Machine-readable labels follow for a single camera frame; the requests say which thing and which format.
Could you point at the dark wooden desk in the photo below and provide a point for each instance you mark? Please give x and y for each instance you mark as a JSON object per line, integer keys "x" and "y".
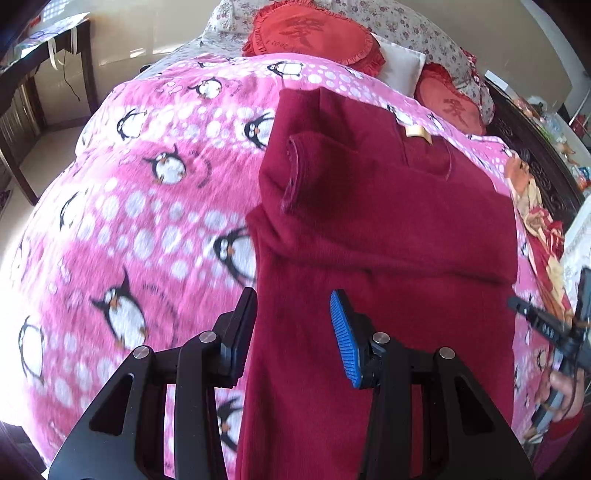
{"x": 27, "y": 69}

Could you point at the dark red knit sweater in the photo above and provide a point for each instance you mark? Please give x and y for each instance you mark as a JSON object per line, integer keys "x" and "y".
{"x": 369, "y": 240}

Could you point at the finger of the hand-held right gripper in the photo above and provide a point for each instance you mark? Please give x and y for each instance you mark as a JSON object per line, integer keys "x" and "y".
{"x": 538, "y": 318}

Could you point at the dark carved wooden headboard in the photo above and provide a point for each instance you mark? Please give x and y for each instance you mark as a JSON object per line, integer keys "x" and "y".
{"x": 535, "y": 157}

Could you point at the white lace cloth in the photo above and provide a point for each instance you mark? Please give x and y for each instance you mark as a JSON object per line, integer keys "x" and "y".
{"x": 577, "y": 240}

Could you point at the white pillow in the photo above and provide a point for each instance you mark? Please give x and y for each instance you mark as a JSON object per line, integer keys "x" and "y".
{"x": 399, "y": 60}

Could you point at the small red heart-shaped pillow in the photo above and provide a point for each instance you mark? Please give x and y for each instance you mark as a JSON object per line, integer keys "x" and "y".
{"x": 450, "y": 104}

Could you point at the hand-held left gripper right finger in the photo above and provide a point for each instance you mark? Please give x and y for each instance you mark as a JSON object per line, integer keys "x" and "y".
{"x": 342, "y": 334}

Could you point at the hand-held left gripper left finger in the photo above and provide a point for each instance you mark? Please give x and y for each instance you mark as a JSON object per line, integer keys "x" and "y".
{"x": 241, "y": 332}

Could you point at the pink penguin print blanket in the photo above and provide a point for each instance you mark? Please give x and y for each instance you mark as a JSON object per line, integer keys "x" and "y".
{"x": 138, "y": 221}

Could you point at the large red heart-shaped pillow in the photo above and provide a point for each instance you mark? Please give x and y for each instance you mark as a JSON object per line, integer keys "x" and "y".
{"x": 309, "y": 37}

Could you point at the person's red sleeved right forearm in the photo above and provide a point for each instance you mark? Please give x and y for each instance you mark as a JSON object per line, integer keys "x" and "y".
{"x": 561, "y": 450}

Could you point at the red orange floral cloth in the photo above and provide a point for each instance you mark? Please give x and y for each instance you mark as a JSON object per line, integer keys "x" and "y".
{"x": 547, "y": 240}

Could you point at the person's right hand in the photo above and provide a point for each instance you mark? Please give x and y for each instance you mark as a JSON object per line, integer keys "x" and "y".
{"x": 565, "y": 392}

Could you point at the clutter of small bedside things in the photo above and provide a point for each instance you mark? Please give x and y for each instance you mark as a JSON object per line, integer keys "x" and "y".
{"x": 554, "y": 129}

